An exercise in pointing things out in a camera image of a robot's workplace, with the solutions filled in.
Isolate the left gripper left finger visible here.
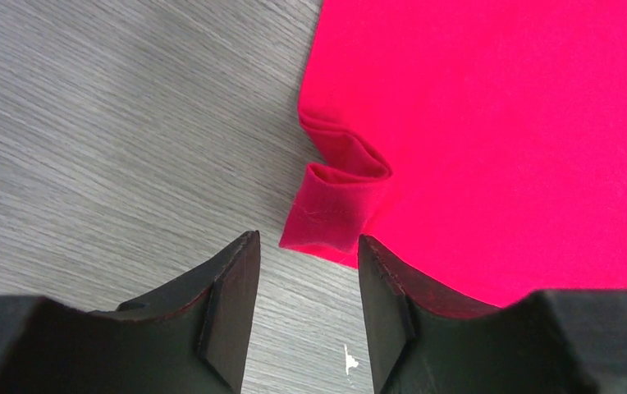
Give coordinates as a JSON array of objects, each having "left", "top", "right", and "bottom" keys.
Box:
[{"left": 0, "top": 231, "right": 260, "bottom": 393}]

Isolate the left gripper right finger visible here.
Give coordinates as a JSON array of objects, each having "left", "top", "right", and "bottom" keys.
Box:
[{"left": 358, "top": 236, "right": 627, "bottom": 393}]

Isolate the red garment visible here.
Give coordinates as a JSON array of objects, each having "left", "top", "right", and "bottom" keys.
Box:
[{"left": 280, "top": 1, "right": 627, "bottom": 306}]

